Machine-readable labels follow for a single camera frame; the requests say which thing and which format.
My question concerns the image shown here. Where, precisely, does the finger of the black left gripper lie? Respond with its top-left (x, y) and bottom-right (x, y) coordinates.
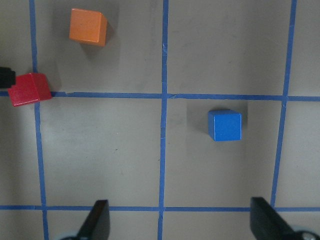
top-left (0, 67), bottom-right (16, 88)

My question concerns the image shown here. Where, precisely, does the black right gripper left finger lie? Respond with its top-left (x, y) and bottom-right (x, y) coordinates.
top-left (76, 199), bottom-right (110, 240)

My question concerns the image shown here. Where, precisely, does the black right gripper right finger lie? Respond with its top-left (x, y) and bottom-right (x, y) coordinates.
top-left (250, 197), bottom-right (300, 240)

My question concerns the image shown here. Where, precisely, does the red wooden block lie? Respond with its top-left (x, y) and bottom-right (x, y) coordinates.
top-left (8, 72), bottom-right (52, 107)

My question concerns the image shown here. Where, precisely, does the orange wooden block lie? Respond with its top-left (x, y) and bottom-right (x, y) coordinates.
top-left (69, 8), bottom-right (108, 47)

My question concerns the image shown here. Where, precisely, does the blue wooden block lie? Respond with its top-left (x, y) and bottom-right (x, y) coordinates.
top-left (207, 109), bottom-right (242, 142)

